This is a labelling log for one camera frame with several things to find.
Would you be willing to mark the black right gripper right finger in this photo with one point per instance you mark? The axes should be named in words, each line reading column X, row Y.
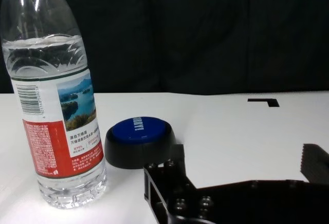
column 317, row 165

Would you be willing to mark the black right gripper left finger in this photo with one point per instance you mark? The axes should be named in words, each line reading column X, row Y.
column 167, row 183

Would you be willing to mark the blue round lid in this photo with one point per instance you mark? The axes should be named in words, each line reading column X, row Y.
column 141, row 141

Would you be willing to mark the clear water bottle red cap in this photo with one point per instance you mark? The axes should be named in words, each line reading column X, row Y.
column 51, row 105

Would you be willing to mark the black L-shaped tape mark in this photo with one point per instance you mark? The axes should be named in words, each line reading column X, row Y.
column 272, row 102

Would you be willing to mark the black curtain backdrop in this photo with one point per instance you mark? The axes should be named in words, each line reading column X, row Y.
column 205, row 28

